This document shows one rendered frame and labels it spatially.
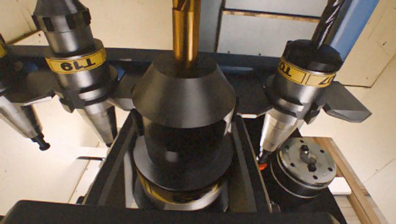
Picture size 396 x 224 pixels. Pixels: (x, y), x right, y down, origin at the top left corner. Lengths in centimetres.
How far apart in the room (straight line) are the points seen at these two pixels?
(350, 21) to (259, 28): 54
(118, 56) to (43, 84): 8
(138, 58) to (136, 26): 98
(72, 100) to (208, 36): 66
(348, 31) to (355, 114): 9
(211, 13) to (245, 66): 56
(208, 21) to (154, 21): 47
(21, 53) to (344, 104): 38
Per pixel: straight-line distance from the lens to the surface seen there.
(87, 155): 117
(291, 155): 57
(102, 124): 23
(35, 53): 30
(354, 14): 25
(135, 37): 124
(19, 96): 24
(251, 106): 18
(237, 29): 75
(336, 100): 24
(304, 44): 20
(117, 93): 19
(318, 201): 68
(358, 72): 169
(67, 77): 19
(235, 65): 22
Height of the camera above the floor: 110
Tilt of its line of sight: 41 degrees up
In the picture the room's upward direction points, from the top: 176 degrees counter-clockwise
